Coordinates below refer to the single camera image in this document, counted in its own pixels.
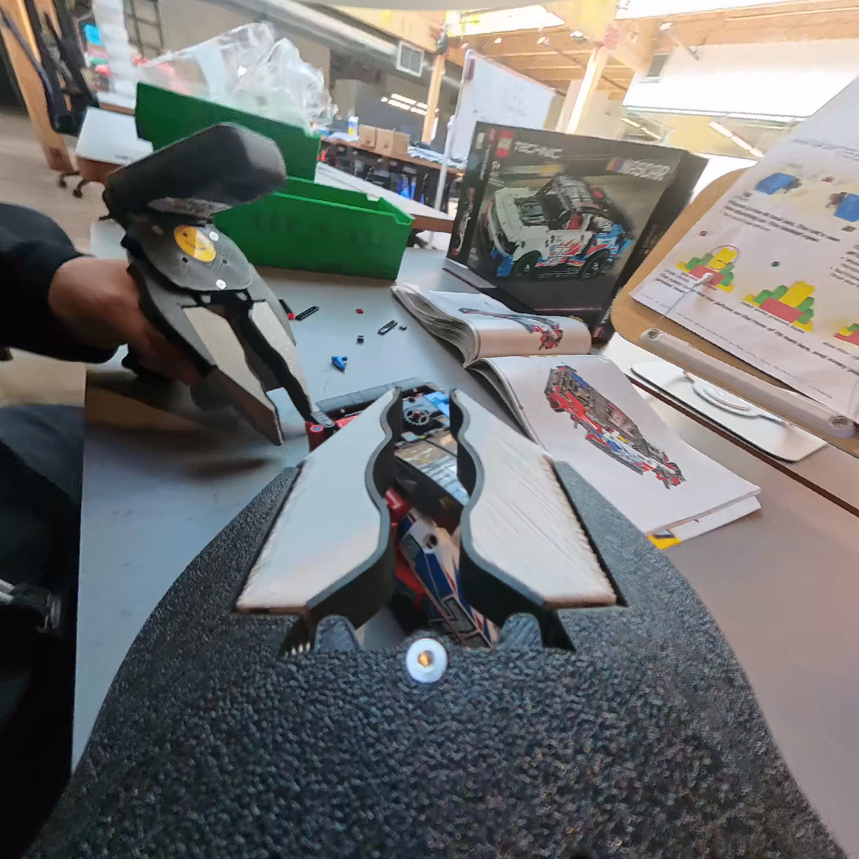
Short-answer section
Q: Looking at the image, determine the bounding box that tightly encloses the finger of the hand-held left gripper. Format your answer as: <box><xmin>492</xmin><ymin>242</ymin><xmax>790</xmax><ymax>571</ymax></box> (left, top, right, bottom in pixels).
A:
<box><xmin>246</xmin><ymin>294</ymin><xmax>335</xmax><ymax>431</ymax></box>
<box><xmin>183</xmin><ymin>305</ymin><xmax>285</xmax><ymax>447</ymax></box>

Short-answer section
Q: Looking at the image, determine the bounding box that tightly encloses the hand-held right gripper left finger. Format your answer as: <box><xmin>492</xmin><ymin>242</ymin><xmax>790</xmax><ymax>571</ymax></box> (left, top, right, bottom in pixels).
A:
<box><xmin>235</xmin><ymin>388</ymin><xmax>405</xmax><ymax>625</ymax></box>

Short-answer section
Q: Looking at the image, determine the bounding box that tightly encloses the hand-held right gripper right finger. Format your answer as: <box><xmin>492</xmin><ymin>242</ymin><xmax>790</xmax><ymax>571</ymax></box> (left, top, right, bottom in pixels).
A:
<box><xmin>448</xmin><ymin>389</ymin><xmax>619</xmax><ymax>621</ymax></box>

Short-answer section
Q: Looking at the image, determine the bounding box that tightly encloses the red white blue toy car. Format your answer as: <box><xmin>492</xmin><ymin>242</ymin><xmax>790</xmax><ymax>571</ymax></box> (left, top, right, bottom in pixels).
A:
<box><xmin>305</xmin><ymin>378</ymin><xmax>506</xmax><ymax>653</ymax></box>

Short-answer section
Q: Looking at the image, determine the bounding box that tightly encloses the instruction booklet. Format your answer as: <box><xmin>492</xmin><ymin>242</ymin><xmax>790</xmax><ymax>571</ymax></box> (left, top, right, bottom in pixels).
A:
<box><xmin>391</xmin><ymin>282</ymin><xmax>763</xmax><ymax>553</ymax></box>

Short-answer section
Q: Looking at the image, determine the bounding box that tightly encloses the person's left forearm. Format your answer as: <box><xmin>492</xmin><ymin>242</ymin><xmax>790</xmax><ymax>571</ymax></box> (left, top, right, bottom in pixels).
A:
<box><xmin>0</xmin><ymin>201</ymin><xmax>130</xmax><ymax>365</ymax></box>

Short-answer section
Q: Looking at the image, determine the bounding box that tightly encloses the large green plastic bin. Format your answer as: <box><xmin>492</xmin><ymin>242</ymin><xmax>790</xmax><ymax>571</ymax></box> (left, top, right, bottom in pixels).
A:
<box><xmin>134</xmin><ymin>82</ymin><xmax>322</xmax><ymax>182</ymax></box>

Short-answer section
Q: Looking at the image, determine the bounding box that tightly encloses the clear plastic bag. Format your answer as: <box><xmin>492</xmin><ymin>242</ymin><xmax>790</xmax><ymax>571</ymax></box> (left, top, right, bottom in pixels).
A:
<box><xmin>137</xmin><ymin>20</ymin><xmax>338</xmax><ymax>130</ymax></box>

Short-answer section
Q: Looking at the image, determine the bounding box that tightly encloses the black office chair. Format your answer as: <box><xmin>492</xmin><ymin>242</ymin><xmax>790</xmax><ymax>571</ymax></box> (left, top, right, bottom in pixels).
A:
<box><xmin>40</xmin><ymin>13</ymin><xmax>103</xmax><ymax>200</ymax></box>

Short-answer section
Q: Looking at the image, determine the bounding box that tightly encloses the whiteboard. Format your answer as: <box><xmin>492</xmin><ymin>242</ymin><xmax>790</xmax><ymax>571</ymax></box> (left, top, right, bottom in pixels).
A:
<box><xmin>451</xmin><ymin>51</ymin><xmax>558</xmax><ymax>159</ymax></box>

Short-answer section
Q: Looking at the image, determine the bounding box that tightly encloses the black toy car set box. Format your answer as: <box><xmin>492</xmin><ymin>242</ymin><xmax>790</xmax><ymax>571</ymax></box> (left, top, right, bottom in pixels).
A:
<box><xmin>446</xmin><ymin>121</ymin><xmax>710</xmax><ymax>344</ymax></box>

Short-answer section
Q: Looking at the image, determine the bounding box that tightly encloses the printed instruction sheet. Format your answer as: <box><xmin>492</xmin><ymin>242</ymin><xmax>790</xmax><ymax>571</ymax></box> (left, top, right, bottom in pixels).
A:
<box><xmin>629</xmin><ymin>74</ymin><xmax>859</xmax><ymax>425</ymax></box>

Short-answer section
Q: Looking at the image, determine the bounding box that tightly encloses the black lanyard strap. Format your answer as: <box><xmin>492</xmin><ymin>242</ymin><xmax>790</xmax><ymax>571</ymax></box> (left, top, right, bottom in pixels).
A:
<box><xmin>0</xmin><ymin>578</ymin><xmax>66</xmax><ymax>637</ymax></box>

